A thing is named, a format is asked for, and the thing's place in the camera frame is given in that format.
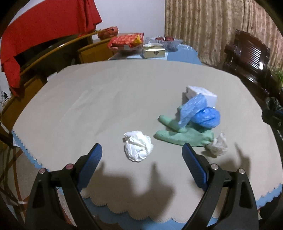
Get red apples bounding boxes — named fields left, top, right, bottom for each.
left=155, top=36, right=174, bottom=42

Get patterned beige curtain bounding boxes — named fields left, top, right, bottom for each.
left=165, top=0, right=282, bottom=69

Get glass fruit bowl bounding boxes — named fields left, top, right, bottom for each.
left=144, top=37, right=183, bottom=52

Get small crumpled white tissue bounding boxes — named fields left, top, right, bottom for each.
left=206, top=133, right=228, bottom=156

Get dark wooden armchair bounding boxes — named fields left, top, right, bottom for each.
left=222, top=29, right=271, bottom=100

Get red cloth drape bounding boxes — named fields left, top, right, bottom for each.
left=1, top=0, right=102, bottom=96

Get black trash bag bin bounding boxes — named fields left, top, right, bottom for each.
left=265, top=97, right=283, bottom=112

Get white cardboard box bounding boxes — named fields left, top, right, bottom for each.
left=185, top=85, right=218, bottom=109

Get red snack bag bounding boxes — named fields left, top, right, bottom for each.
left=108, top=33, right=144, bottom=49

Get beige felt table mat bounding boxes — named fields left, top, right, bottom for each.
left=13, top=59, right=282, bottom=223

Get blue scalloped table cloth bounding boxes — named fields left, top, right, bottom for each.
left=11, top=130, right=283, bottom=230

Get wooden side cabinet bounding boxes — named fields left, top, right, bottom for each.
left=78, top=38, right=117, bottom=64

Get green rubber glove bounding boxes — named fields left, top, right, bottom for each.
left=154, top=115, right=214, bottom=147

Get green potted plant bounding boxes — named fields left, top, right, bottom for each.
left=271, top=68, right=283, bottom=87

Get blue plastic bag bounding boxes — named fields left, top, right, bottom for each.
left=178, top=93, right=221, bottom=129

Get wooden chair backrest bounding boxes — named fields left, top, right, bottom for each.
left=0, top=30, right=107, bottom=116

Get gold tissue box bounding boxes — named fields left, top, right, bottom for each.
left=141, top=44, right=166, bottom=58

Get white tissue ball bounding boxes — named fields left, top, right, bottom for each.
left=124, top=131, right=154, bottom=162

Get blue side table cloth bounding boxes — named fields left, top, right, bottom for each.
left=107, top=43, right=203, bottom=66

